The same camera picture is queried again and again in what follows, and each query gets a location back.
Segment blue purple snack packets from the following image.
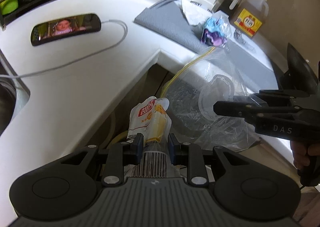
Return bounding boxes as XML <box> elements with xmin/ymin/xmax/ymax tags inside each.
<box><xmin>201</xmin><ymin>16</ymin><xmax>231</xmax><ymax>47</ymax></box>

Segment dark soy sauce dispenser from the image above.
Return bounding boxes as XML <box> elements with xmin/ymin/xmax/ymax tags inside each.
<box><xmin>217</xmin><ymin>0</ymin><xmax>242</xmax><ymax>18</ymax></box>

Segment person right hand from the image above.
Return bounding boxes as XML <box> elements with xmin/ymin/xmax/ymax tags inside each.
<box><xmin>290</xmin><ymin>141</ymin><xmax>320</xmax><ymax>170</ymax></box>

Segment black smartphone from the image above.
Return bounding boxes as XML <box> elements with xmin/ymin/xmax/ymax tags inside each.
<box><xmin>30</xmin><ymin>13</ymin><xmax>102</xmax><ymax>47</ymax></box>

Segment clear plastic zip bag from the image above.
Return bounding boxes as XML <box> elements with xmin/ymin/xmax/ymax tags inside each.
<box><xmin>161</xmin><ymin>48</ymin><xmax>259</xmax><ymax>152</ymax></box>

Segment white charging cable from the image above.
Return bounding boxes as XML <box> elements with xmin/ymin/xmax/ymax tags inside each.
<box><xmin>0</xmin><ymin>19</ymin><xmax>129</xmax><ymax>80</ymax></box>

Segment white orange snack pouch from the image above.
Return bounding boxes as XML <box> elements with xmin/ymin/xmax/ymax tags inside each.
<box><xmin>124</xmin><ymin>96</ymin><xmax>180</xmax><ymax>178</ymax></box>

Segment grey drying mat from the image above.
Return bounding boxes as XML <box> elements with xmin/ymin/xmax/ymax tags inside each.
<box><xmin>134</xmin><ymin>0</ymin><xmax>280</xmax><ymax>92</ymax></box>

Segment yellow label cooking wine jug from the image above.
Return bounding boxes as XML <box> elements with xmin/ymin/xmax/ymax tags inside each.
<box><xmin>231</xmin><ymin>0</ymin><xmax>269</xmax><ymax>38</ymax></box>

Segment black wok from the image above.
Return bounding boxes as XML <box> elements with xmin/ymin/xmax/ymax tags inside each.
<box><xmin>276</xmin><ymin>43</ymin><xmax>319</xmax><ymax>94</ymax></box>

